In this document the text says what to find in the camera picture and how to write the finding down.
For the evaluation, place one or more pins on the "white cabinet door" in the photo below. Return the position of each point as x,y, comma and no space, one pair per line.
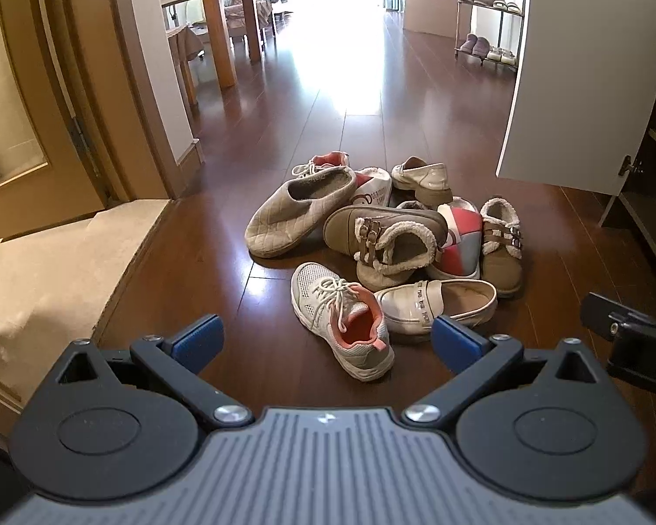
579,65

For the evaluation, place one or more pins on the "wooden door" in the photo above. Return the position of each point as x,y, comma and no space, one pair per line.
22,65

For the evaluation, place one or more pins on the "metal door hinge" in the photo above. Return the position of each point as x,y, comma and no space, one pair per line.
79,134

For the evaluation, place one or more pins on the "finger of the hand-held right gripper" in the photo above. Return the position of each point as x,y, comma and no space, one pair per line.
601,314

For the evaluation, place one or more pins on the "red white canvas sneaker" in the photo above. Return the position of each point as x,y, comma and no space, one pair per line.
459,246
371,191

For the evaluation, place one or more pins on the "purple house slipper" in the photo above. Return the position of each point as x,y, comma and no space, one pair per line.
484,47
467,44

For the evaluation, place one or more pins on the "metal shoe rack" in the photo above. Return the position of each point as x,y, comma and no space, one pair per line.
519,22

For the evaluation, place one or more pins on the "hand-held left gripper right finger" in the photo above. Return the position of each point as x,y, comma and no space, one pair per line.
456,339

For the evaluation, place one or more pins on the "cardboard box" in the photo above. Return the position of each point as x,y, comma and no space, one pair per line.
434,5

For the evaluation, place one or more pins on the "brown fur-lined buckle shoe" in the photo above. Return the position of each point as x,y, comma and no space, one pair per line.
350,224
500,268

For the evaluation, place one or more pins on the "wooden chair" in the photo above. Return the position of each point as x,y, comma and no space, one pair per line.
183,44
246,16

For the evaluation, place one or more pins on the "white mesh sneaker pink lining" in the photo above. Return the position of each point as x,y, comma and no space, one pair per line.
328,161
328,306

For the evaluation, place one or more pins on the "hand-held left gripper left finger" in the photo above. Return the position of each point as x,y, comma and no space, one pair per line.
199,333

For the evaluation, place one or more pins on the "cream patent loafer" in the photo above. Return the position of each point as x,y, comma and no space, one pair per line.
448,301
421,175

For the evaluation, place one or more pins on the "white sandal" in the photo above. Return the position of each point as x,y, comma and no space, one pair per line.
515,8
500,5

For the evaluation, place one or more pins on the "metal cabinet hinge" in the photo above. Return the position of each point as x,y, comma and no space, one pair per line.
630,167

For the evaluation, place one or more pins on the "small white shoe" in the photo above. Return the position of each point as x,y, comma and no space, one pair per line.
495,54
508,57

